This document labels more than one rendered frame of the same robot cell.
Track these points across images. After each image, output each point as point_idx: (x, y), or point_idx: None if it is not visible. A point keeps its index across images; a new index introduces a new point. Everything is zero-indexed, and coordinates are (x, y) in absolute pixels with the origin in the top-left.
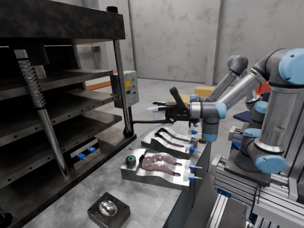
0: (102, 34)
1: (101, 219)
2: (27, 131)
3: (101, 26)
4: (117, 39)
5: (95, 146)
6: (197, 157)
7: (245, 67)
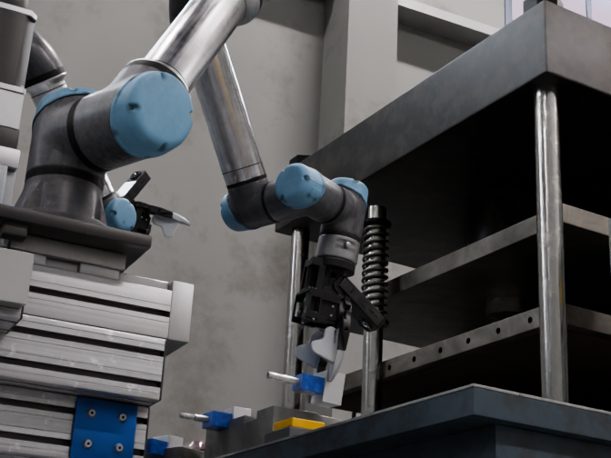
0: (474, 103)
1: None
2: (355, 377)
3: (473, 84)
4: (534, 87)
5: None
6: None
7: (169, 2)
